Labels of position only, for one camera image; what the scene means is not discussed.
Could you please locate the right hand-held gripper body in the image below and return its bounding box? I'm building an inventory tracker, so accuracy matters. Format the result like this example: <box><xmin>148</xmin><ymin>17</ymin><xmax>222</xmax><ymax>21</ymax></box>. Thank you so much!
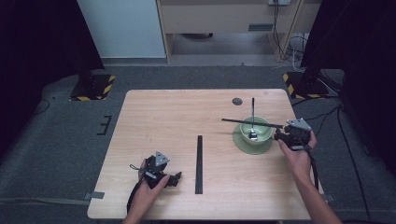
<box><xmin>281</xmin><ymin>118</ymin><xmax>313</xmax><ymax>152</ymax></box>

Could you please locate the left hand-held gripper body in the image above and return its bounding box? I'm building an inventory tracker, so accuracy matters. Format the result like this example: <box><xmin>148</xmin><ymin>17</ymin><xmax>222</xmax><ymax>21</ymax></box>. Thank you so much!
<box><xmin>141</xmin><ymin>150</ymin><xmax>176</xmax><ymax>189</ymax></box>

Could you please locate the green ceramic bowl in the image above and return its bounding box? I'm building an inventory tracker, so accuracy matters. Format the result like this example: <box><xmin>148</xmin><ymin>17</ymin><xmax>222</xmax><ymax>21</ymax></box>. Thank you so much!
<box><xmin>239</xmin><ymin>116</ymin><xmax>274</xmax><ymax>147</ymax></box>

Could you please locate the black chopstick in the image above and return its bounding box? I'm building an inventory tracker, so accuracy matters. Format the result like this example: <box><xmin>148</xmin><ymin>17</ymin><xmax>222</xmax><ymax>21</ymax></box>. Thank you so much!
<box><xmin>221</xmin><ymin>118</ymin><xmax>285</xmax><ymax>129</ymax></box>

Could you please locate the person's left hand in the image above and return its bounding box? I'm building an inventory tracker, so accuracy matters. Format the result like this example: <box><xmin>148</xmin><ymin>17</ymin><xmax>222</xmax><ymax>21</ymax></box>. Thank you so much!
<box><xmin>136</xmin><ymin>158</ymin><xmax>171</xmax><ymax>203</ymax></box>

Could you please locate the person's right hand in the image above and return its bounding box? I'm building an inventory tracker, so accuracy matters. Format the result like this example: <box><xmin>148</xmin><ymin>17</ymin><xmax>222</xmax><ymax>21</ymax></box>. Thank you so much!
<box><xmin>277</xmin><ymin>130</ymin><xmax>318</xmax><ymax>179</ymax></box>

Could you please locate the black flat bar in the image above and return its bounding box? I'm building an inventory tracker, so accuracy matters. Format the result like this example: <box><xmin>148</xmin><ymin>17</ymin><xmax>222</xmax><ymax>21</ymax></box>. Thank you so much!
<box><xmin>198</xmin><ymin>134</ymin><xmax>204</xmax><ymax>195</ymax></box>

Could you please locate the green ceramic plate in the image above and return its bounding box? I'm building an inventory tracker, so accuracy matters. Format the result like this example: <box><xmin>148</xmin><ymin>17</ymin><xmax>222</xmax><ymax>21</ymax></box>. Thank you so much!
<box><xmin>232</xmin><ymin>124</ymin><xmax>276</xmax><ymax>156</ymax></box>

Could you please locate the black stand with striped base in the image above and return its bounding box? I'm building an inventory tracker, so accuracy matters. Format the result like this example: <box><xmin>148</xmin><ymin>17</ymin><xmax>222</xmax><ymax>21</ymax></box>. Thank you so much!
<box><xmin>69</xmin><ymin>66</ymin><xmax>117</xmax><ymax>103</ymax></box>
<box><xmin>282</xmin><ymin>66</ymin><xmax>332</xmax><ymax>101</ymax></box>

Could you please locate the black curtain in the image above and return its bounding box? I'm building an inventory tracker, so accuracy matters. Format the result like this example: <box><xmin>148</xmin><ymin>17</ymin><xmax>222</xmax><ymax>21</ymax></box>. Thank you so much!
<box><xmin>299</xmin><ymin>0</ymin><xmax>396</xmax><ymax>176</ymax></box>
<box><xmin>0</xmin><ymin>0</ymin><xmax>106</xmax><ymax>158</ymax></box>

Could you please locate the light wooden desk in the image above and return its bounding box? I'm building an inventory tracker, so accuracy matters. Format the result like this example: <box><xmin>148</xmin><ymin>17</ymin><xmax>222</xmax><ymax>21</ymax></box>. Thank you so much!
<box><xmin>155</xmin><ymin>0</ymin><xmax>322</xmax><ymax>64</ymax></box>

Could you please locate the white panel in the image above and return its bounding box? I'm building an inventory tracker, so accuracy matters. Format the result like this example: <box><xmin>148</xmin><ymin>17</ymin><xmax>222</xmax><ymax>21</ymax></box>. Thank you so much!
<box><xmin>76</xmin><ymin>0</ymin><xmax>167</xmax><ymax>60</ymax></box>

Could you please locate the dark grooved rail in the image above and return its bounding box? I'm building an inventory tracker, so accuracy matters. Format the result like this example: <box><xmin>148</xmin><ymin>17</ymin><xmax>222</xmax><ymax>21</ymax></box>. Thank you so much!
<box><xmin>194</xmin><ymin>134</ymin><xmax>201</xmax><ymax>195</ymax></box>

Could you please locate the black-handled metal spoon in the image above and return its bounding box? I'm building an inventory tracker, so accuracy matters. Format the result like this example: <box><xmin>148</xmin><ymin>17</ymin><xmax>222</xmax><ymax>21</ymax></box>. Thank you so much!
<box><xmin>248</xmin><ymin>97</ymin><xmax>259</xmax><ymax>140</ymax></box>

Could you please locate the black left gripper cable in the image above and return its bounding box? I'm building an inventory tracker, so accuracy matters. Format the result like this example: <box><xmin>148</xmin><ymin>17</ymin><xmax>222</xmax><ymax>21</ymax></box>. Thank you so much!
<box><xmin>125</xmin><ymin>163</ymin><xmax>148</xmax><ymax>214</ymax></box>

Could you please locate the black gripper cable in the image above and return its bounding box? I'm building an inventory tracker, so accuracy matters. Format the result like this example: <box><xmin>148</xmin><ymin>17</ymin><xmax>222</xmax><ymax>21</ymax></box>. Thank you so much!
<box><xmin>125</xmin><ymin>163</ymin><xmax>148</xmax><ymax>214</ymax></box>
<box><xmin>297</xmin><ymin>144</ymin><xmax>320</xmax><ymax>191</ymax></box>

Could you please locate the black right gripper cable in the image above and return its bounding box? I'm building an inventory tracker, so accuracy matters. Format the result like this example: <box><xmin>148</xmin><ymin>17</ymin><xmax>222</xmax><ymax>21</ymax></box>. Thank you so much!
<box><xmin>297</xmin><ymin>144</ymin><xmax>320</xmax><ymax>191</ymax></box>

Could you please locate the long black floor cable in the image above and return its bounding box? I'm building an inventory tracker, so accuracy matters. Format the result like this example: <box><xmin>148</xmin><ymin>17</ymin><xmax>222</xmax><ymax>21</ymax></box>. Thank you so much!
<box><xmin>335</xmin><ymin>105</ymin><xmax>376</xmax><ymax>224</ymax></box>

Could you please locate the white cable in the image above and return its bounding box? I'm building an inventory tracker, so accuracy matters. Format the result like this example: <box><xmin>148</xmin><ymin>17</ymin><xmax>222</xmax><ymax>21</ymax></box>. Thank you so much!
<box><xmin>288</xmin><ymin>35</ymin><xmax>309</xmax><ymax>73</ymax></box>

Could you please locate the black hanging cable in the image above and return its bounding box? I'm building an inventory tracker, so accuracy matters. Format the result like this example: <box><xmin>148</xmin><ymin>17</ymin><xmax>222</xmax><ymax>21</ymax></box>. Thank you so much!
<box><xmin>272</xmin><ymin>2</ymin><xmax>292</xmax><ymax>62</ymax></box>

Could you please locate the thin black floor cable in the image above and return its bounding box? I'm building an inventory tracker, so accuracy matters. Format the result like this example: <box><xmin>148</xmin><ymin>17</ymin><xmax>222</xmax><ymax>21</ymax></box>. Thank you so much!
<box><xmin>32</xmin><ymin>98</ymin><xmax>51</xmax><ymax>117</ymax></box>

